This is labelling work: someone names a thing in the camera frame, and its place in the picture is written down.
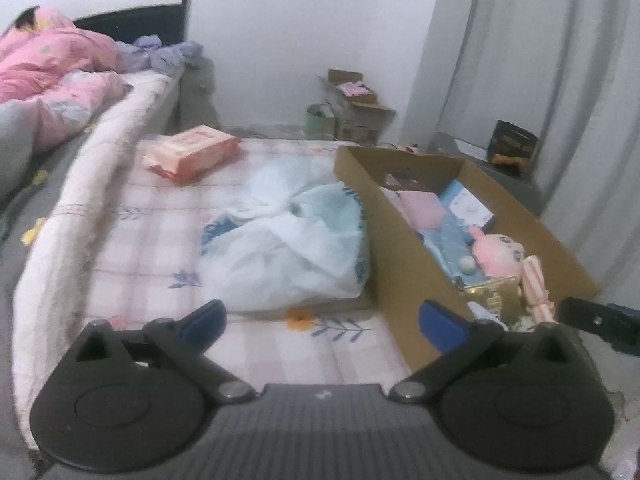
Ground dark paper bag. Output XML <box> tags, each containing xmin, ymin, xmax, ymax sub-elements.
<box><xmin>489</xmin><ymin>120</ymin><xmax>540</xmax><ymax>166</ymax></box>

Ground open cardboard box with packets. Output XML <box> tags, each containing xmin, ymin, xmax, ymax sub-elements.
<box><xmin>316</xmin><ymin>69</ymin><xmax>397</xmax><ymax>143</ymax></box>

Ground grey cabinet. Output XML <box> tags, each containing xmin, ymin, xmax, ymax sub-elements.
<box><xmin>430</xmin><ymin>132</ymin><xmax>545</xmax><ymax>213</ymax></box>

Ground pink tissue pack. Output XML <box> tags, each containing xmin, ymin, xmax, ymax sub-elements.
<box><xmin>141</xmin><ymin>126</ymin><xmax>241</xmax><ymax>182</ymax></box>

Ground white fleece blanket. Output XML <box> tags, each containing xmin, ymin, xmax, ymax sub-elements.
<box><xmin>10</xmin><ymin>72</ymin><xmax>181</xmax><ymax>413</ymax></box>

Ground pale green bin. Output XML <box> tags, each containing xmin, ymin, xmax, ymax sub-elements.
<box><xmin>306</xmin><ymin>104</ymin><xmax>337</xmax><ymax>139</ymax></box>

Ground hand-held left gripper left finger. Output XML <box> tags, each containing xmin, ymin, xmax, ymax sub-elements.
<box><xmin>75</xmin><ymin>299</ymin><xmax>256</xmax><ymax>403</ymax></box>

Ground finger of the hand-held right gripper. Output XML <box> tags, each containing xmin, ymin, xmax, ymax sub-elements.
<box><xmin>557</xmin><ymin>297</ymin><xmax>640</xmax><ymax>356</ymax></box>

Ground gold box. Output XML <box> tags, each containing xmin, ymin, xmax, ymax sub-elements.
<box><xmin>462</xmin><ymin>276</ymin><xmax>526</xmax><ymax>327</ymax></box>

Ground light blue cloth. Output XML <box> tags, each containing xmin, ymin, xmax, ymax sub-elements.
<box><xmin>417</xmin><ymin>217</ymin><xmax>488</xmax><ymax>282</ymax></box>

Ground grey curtain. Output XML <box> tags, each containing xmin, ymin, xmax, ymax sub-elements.
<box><xmin>400</xmin><ymin>0</ymin><xmax>640</xmax><ymax>411</ymax></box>

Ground grey pillow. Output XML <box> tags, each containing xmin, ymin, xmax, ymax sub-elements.
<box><xmin>0</xmin><ymin>102</ymin><xmax>40</xmax><ymax>198</ymax></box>

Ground grey flowered bed sheet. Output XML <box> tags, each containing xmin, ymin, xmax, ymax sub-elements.
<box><xmin>0</xmin><ymin>130</ymin><xmax>96</xmax><ymax>461</ymax></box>

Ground pink flat packet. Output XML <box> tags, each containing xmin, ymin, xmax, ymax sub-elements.
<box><xmin>399</xmin><ymin>191</ymin><xmax>444</xmax><ymax>231</ymax></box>

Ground pink quilt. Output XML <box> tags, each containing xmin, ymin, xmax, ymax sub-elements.
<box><xmin>0</xmin><ymin>7</ymin><xmax>133</xmax><ymax>152</ymax></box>

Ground purple crumpled clothes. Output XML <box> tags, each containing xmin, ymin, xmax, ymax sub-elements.
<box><xmin>117</xmin><ymin>35</ymin><xmax>203</xmax><ymax>74</ymax></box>

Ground pink plush toy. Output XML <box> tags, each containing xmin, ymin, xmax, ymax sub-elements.
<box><xmin>467</xmin><ymin>227</ymin><xmax>526</xmax><ymax>279</ymax></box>

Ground light blue plastic bag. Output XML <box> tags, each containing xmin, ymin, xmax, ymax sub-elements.
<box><xmin>197</xmin><ymin>157</ymin><xmax>372</xmax><ymax>313</ymax></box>

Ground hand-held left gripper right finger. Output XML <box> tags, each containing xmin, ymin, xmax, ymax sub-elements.
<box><xmin>390</xmin><ymin>299</ymin><xmax>576</xmax><ymax>403</ymax></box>

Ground pink checked bed sheet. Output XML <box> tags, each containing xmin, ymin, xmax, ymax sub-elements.
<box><xmin>82</xmin><ymin>137</ymin><xmax>416</xmax><ymax>393</ymax></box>

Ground pink striped soft item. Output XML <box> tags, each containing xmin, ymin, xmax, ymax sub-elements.
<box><xmin>520</xmin><ymin>255</ymin><xmax>557</xmax><ymax>322</ymax></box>

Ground large brown cardboard box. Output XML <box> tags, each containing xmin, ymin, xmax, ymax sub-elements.
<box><xmin>334</xmin><ymin>145</ymin><xmax>601</xmax><ymax>372</ymax></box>

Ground black headboard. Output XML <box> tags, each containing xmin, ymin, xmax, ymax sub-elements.
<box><xmin>72</xmin><ymin>0</ymin><xmax>192</xmax><ymax>46</ymax></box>

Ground white and blue packet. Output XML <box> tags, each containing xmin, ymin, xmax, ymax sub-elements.
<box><xmin>440</xmin><ymin>179</ymin><xmax>496</xmax><ymax>231</ymax></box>

